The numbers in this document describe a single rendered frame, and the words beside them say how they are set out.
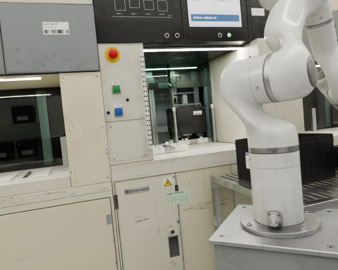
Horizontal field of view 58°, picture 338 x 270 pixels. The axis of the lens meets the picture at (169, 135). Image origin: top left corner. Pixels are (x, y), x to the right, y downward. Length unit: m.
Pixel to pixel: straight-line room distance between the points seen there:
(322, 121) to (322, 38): 1.33
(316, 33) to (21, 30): 1.11
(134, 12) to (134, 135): 0.55
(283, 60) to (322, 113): 1.79
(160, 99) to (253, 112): 1.60
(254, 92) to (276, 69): 0.07
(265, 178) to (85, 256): 0.92
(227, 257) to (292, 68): 0.45
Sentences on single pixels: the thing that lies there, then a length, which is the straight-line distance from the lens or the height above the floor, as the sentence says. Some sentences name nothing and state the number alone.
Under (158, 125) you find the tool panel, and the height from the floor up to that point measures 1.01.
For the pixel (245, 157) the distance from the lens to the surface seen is 1.29.
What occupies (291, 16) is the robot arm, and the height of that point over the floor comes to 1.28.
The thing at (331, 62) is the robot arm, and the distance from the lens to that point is 1.24.
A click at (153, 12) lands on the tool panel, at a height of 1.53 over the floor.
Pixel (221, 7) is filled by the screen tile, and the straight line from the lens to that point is 1.61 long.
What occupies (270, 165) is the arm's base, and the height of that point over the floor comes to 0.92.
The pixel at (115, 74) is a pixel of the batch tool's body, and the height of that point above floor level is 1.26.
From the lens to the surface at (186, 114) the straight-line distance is 1.98.
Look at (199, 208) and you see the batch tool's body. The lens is 1.50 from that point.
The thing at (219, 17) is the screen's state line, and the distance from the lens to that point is 1.59.
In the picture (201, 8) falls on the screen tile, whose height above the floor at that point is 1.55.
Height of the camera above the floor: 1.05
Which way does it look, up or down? 3 degrees down
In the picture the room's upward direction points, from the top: 5 degrees counter-clockwise
